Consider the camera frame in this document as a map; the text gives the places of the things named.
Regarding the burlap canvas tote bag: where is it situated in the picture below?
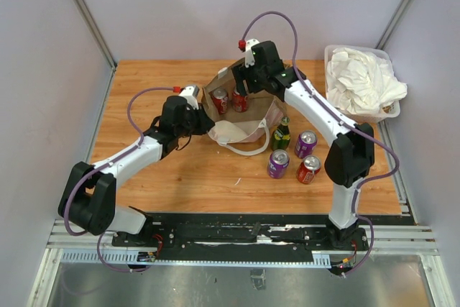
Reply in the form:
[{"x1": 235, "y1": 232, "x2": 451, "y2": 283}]
[{"x1": 201, "y1": 58, "x2": 287, "y2": 156}]

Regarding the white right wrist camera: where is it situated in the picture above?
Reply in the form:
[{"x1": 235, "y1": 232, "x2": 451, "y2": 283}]
[{"x1": 238, "y1": 39, "x2": 259, "y2": 68}]

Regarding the red cola can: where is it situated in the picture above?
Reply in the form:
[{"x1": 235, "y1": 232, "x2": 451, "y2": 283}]
[
  {"x1": 211, "y1": 87, "x2": 229, "y2": 114},
  {"x1": 296, "y1": 155, "x2": 321, "y2": 184},
  {"x1": 231, "y1": 88, "x2": 248, "y2": 113}
]

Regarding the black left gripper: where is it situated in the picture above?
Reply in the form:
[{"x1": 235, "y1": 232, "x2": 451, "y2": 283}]
[{"x1": 176, "y1": 103, "x2": 216, "y2": 137}]

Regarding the green glass bottle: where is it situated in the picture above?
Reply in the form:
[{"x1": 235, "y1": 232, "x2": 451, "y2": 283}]
[{"x1": 270, "y1": 116, "x2": 291, "y2": 151}]

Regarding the white crumpled cloth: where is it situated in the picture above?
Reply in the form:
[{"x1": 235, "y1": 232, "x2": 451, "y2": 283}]
[{"x1": 329, "y1": 47, "x2": 408, "y2": 115}]

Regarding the white plastic basket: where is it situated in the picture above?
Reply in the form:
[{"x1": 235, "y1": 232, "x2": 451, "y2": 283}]
[{"x1": 323, "y1": 44, "x2": 402, "y2": 121}]

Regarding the purple Fanta can front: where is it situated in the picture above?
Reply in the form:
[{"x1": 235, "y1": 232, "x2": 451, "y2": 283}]
[{"x1": 267, "y1": 150, "x2": 290, "y2": 179}]

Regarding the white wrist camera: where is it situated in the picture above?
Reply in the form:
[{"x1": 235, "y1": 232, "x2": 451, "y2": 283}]
[
  {"x1": 179, "y1": 85, "x2": 200, "y2": 109},
  {"x1": 238, "y1": 39, "x2": 259, "y2": 68}
]

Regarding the aluminium frame post right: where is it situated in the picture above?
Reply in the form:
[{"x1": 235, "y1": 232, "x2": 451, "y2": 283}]
[{"x1": 375, "y1": 0, "x2": 414, "y2": 50}]

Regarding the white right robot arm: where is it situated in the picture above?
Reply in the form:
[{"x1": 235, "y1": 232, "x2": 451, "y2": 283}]
[{"x1": 231, "y1": 39, "x2": 374, "y2": 249}]

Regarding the purple fanta can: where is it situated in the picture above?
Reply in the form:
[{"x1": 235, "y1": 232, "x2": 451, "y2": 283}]
[
  {"x1": 267, "y1": 150, "x2": 290, "y2": 179},
  {"x1": 294, "y1": 130, "x2": 318, "y2": 159}
]

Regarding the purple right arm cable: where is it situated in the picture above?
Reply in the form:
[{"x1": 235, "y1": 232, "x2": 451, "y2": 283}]
[{"x1": 237, "y1": 11, "x2": 400, "y2": 279}]

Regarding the aluminium frame post left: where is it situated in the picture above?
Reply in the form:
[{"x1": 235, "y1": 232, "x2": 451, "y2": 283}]
[{"x1": 73, "y1": 0, "x2": 117, "y2": 70}]

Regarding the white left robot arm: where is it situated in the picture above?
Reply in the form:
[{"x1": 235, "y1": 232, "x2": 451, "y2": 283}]
[{"x1": 58, "y1": 92, "x2": 214, "y2": 247}]

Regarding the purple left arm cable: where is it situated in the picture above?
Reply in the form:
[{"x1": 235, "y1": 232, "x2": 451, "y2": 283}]
[{"x1": 63, "y1": 86, "x2": 183, "y2": 274}]

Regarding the aluminium frame post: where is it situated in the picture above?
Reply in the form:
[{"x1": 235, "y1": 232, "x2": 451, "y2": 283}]
[
  {"x1": 375, "y1": 0, "x2": 414, "y2": 50},
  {"x1": 73, "y1": 0, "x2": 117, "y2": 70}
]

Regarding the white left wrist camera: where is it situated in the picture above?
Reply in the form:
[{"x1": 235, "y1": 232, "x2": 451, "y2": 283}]
[{"x1": 179, "y1": 85, "x2": 200, "y2": 109}]

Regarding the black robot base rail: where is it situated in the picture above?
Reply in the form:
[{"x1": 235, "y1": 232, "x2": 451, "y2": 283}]
[{"x1": 111, "y1": 214, "x2": 371, "y2": 267}]

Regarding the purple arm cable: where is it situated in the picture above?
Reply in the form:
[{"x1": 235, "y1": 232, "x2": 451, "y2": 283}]
[
  {"x1": 237, "y1": 11, "x2": 400, "y2": 279},
  {"x1": 63, "y1": 86, "x2": 183, "y2": 274}
]

